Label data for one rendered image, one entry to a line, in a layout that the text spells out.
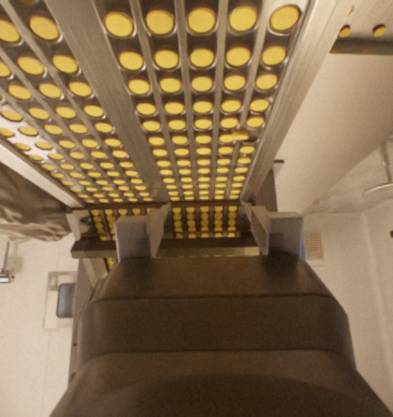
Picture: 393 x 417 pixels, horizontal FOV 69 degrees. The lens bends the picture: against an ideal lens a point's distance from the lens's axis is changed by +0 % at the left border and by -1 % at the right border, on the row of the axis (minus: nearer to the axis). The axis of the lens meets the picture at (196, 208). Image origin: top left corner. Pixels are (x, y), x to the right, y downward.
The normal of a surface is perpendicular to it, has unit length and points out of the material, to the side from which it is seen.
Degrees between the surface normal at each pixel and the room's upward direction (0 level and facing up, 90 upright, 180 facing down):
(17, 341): 90
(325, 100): 0
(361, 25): 0
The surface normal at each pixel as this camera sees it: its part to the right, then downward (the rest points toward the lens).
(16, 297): -0.04, -0.29
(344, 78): 0.02, 0.96
